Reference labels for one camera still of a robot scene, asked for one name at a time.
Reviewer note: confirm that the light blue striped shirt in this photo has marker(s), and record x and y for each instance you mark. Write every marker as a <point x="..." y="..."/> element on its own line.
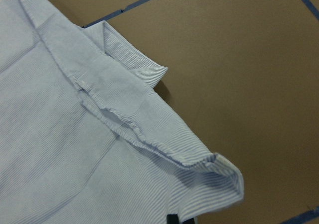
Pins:
<point x="85" y="139"/>

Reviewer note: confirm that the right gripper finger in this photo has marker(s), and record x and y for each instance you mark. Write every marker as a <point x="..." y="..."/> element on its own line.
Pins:
<point x="172" y="219"/>

